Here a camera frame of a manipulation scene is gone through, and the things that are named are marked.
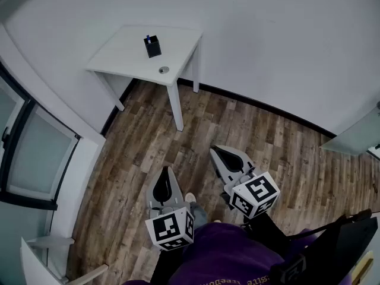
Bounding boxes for black strapped bag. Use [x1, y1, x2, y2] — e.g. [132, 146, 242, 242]
[269, 208, 379, 285]

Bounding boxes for white chair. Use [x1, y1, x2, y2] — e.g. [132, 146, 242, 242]
[20, 235, 108, 285]

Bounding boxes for frosted glass door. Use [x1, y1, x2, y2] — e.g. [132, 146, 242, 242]
[319, 101, 380, 162]

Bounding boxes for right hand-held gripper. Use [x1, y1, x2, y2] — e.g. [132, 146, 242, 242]
[210, 145, 281, 219]

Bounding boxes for black square pen holder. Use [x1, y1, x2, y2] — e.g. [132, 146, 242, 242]
[143, 35, 163, 59]

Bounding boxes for white table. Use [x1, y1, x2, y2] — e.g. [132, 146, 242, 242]
[85, 24, 204, 132]

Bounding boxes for person's left forearm black sleeve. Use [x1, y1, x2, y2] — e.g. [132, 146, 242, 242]
[153, 246, 186, 285]

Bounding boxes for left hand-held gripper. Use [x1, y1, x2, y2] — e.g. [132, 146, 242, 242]
[144, 166, 195, 252]

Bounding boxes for black framed window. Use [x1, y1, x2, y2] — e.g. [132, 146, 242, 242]
[0, 62, 81, 211]

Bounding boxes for person's grey trouser leg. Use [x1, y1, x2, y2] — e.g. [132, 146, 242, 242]
[189, 202, 208, 229]

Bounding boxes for person's purple shirt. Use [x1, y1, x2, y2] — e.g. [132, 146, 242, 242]
[121, 222, 323, 285]

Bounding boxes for person's right forearm black sleeve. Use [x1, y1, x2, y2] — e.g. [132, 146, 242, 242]
[243, 214, 290, 257]

